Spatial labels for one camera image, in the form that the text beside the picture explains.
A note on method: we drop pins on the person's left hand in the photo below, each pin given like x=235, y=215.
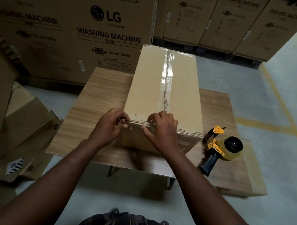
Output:
x=106, y=127

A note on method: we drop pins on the person's right hand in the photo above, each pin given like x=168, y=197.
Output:
x=166, y=135

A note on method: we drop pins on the person's right thumb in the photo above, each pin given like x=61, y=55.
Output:
x=148, y=134

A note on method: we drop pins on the person's left thumb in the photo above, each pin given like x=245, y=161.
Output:
x=123, y=126

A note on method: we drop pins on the plain brown cardboard box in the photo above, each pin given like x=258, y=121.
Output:
x=151, y=84

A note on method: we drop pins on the person's left forearm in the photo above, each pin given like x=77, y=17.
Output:
x=49, y=185

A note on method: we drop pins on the person's right forearm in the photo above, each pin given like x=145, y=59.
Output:
x=201, y=191

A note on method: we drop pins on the wooden table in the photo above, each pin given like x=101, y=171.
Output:
x=98, y=105

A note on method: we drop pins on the clear tape strip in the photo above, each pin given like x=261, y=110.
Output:
x=167, y=75

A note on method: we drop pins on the yellow black tape dispenser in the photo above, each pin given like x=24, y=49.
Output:
x=215, y=150

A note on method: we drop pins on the clear packing tape roll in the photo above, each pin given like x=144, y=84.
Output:
x=230, y=147

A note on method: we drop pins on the folded flat cardboard cartons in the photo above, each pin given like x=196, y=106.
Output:
x=25, y=134

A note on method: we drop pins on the black pallet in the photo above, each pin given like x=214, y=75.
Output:
x=203, y=52

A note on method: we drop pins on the large printed appliance carton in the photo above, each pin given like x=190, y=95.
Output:
x=68, y=21

